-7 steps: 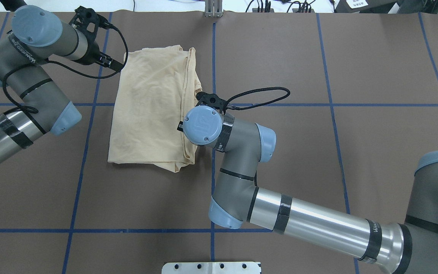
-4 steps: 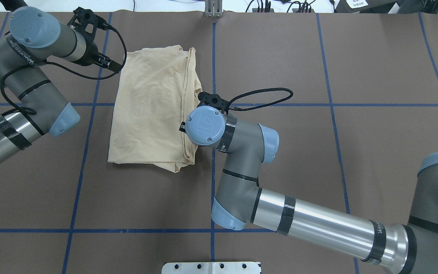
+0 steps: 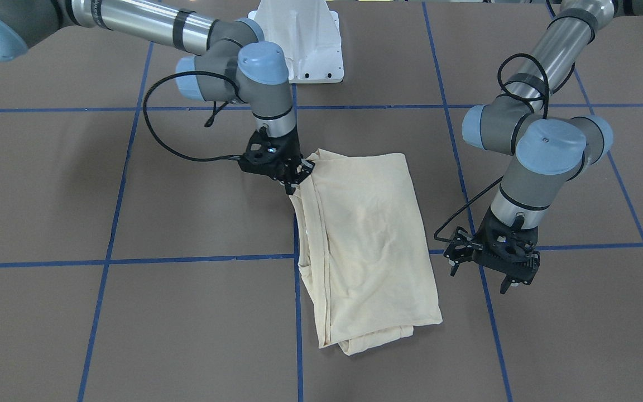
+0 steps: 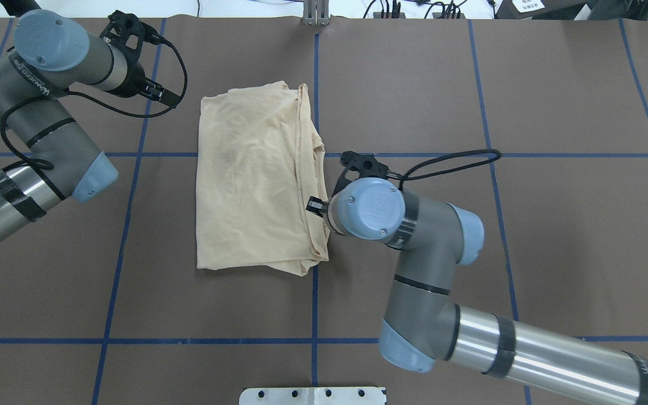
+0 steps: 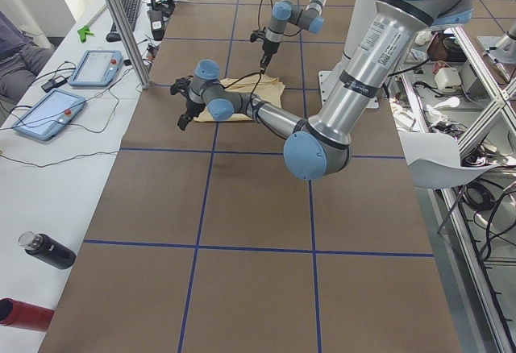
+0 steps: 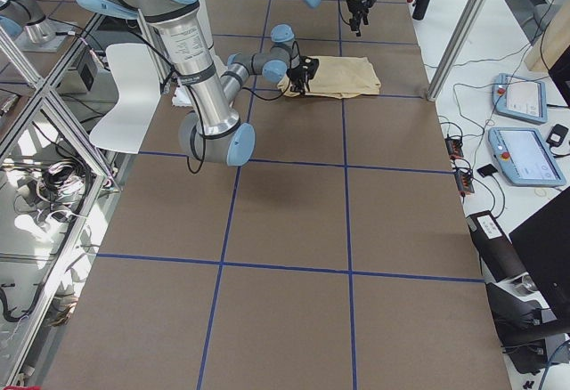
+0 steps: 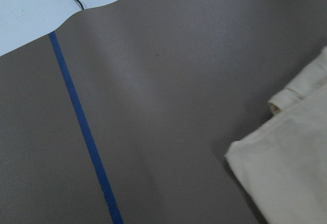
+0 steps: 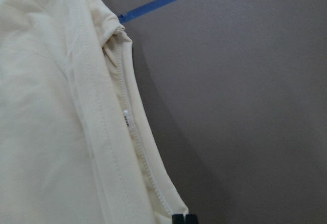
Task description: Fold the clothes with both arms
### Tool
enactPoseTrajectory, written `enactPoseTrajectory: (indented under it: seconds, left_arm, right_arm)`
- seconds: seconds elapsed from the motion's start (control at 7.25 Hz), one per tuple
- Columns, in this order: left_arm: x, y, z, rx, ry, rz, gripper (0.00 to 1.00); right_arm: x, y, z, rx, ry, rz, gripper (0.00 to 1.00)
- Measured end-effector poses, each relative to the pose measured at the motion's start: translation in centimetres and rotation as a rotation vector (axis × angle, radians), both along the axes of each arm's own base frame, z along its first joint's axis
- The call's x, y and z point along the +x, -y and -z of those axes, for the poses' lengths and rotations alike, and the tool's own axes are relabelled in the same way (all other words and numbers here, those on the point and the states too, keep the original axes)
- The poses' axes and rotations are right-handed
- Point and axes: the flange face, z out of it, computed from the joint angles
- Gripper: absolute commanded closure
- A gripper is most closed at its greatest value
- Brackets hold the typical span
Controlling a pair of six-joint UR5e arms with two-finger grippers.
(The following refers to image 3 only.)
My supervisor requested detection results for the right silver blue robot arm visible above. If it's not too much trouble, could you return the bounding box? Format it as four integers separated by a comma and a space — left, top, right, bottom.
0, 1, 314, 195

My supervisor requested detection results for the cream long-sleeve printed t-shirt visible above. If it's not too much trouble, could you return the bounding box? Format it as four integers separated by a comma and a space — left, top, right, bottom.
290, 149, 443, 356

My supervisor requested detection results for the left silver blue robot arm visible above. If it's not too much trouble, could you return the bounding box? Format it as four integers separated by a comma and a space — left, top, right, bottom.
443, 1, 643, 294

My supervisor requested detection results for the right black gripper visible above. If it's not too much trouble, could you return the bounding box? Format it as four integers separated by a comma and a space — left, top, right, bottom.
238, 129, 315, 195

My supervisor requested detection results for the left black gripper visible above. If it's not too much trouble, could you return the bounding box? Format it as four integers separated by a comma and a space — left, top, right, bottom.
443, 209, 540, 295

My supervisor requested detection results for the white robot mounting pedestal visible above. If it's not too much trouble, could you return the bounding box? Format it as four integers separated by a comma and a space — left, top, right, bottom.
248, 1, 345, 84

